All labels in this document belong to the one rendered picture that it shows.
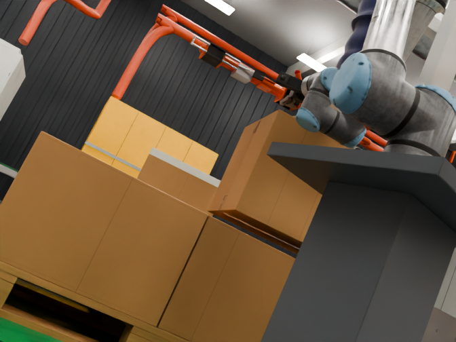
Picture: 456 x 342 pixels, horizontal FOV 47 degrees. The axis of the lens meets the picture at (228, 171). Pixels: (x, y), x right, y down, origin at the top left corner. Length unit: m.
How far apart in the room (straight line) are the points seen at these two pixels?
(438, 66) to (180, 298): 2.66
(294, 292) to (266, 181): 0.63
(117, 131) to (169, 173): 5.63
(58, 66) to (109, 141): 3.92
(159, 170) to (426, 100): 2.60
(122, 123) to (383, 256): 8.35
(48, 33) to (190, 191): 9.57
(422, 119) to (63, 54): 11.76
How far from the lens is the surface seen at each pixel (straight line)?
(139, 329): 1.77
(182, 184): 3.77
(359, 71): 1.35
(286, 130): 1.91
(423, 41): 8.63
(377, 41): 1.51
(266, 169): 1.86
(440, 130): 1.44
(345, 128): 1.81
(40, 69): 12.75
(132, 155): 9.34
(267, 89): 2.10
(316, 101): 1.79
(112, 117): 9.37
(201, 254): 1.78
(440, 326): 2.09
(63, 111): 12.61
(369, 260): 1.23
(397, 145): 1.41
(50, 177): 1.70
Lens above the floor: 0.35
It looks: 11 degrees up
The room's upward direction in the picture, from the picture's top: 25 degrees clockwise
